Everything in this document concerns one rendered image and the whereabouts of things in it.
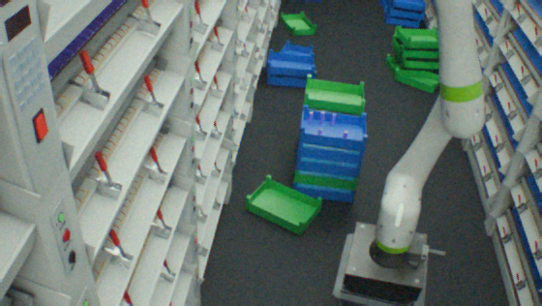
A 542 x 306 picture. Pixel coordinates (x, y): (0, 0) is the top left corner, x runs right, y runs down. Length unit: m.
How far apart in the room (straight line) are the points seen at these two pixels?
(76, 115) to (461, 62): 0.95
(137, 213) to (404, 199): 0.86
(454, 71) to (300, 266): 1.19
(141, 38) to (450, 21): 0.74
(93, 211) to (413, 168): 1.13
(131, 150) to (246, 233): 1.38
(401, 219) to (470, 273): 0.86
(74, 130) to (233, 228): 1.67
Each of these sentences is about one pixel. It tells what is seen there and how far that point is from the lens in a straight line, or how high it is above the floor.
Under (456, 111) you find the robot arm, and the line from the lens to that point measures 1.42.
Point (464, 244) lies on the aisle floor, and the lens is 2.55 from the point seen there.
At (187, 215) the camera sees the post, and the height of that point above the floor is 0.60.
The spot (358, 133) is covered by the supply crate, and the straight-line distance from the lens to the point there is 2.47.
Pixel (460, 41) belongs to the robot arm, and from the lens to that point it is 1.35.
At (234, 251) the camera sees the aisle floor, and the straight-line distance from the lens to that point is 2.27.
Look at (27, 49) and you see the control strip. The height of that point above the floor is 1.46.
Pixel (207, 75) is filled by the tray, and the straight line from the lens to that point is 1.66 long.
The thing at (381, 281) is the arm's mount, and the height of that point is 0.39.
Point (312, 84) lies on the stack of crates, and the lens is 2.76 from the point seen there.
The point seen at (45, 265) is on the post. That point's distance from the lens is 0.71.
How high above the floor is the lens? 1.70
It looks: 37 degrees down
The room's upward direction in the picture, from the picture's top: 5 degrees clockwise
